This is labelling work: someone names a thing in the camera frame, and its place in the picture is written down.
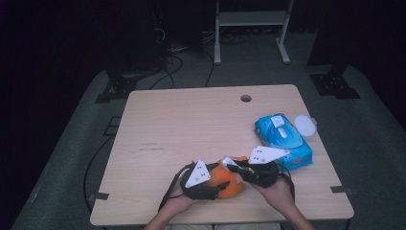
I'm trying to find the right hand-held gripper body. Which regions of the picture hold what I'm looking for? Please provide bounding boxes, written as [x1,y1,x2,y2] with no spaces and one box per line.
[244,146,290,189]

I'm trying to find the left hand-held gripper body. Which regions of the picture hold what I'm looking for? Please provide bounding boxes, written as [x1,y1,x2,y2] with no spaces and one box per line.
[179,159,222,201]

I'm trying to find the orange plush toy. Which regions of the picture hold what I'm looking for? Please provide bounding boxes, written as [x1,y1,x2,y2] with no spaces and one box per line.
[204,155,250,199]

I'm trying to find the blue wet wipes pack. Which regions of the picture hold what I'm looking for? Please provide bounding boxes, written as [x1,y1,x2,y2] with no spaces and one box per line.
[254,113,314,172]

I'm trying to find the person's right hand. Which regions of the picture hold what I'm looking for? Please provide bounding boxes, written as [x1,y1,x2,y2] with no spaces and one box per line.
[251,175,297,213]

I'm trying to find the person's left hand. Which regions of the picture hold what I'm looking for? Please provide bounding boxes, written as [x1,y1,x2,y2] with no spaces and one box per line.
[159,186,200,216]

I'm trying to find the white round lid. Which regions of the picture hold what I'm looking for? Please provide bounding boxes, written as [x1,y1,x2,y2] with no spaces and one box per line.
[293,114,318,138]

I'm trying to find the grey tape piece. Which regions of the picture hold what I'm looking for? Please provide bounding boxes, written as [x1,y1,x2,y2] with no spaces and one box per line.
[329,185,354,196]
[86,191,110,202]

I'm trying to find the black stand base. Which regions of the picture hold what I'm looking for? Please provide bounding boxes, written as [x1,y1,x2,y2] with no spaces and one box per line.
[308,63,362,101]
[94,65,161,104]

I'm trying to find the white metal stand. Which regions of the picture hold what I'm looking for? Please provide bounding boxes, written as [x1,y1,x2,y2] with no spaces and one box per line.
[214,0,295,65]

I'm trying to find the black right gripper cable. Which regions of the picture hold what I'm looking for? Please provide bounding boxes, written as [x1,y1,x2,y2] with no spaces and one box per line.
[277,163,297,203]

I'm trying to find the straight black floor cable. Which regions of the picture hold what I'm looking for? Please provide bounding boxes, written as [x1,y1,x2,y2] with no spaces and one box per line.
[203,49,215,88]

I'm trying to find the looped black floor cable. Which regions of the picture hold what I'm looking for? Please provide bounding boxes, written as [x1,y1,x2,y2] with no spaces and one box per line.
[149,54,185,90]

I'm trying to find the long black floor cable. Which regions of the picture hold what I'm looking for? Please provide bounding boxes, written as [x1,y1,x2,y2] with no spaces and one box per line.
[83,134,115,214]

